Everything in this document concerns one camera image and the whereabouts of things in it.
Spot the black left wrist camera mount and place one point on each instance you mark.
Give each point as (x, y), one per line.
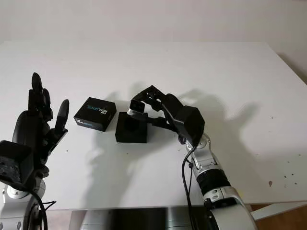
(14, 163)

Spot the small silver camera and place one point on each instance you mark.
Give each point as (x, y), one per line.
(137, 106)

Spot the black box base with foam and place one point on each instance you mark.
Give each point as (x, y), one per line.
(132, 129)

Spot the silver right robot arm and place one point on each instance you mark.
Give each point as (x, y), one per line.
(216, 182)

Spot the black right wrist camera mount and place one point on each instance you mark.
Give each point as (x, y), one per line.
(189, 124)

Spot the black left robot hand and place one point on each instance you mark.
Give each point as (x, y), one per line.
(31, 127)

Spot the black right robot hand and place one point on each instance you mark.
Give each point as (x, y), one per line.
(163, 103)

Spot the black printed RealSense box lid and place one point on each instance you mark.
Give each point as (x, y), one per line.
(94, 113)

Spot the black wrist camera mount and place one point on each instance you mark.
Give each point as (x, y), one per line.
(189, 124)
(14, 163)

